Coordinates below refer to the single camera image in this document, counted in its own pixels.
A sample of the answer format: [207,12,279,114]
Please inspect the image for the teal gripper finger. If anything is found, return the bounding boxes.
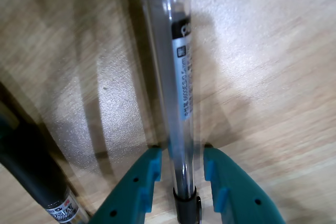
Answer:
[203,146,286,224]
[90,146,163,224]

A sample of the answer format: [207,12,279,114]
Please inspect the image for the black grip silver-band pen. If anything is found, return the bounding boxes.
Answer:
[0,82,90,224]

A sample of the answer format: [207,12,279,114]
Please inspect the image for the pens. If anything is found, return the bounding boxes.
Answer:
[145,0,203,224]

